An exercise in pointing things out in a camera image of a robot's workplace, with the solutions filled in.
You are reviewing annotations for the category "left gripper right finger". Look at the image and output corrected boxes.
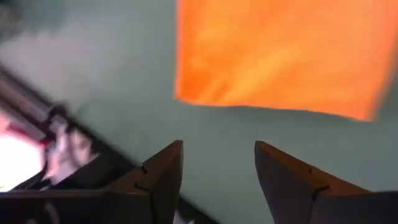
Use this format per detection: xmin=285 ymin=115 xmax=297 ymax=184
xmin=254 ymin=140 xmax=398 ymax=224

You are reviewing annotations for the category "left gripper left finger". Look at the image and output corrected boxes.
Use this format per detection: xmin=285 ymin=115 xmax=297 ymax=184
xmin=0 ymin=139 xmax=184 ymax=224

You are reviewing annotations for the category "orange microfiber towel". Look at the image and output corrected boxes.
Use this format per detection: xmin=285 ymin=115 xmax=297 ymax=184
xmin=174 ymin=0 xmax=398 ymax=122

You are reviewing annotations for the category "green table mat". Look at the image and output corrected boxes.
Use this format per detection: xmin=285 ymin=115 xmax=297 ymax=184
xmin=0 ymin=0 xmax=398 ymax=224

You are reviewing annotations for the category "black table frame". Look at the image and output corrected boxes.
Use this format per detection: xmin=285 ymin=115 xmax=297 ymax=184
xmin=0 ymin=62 xmax=218 ymax=224

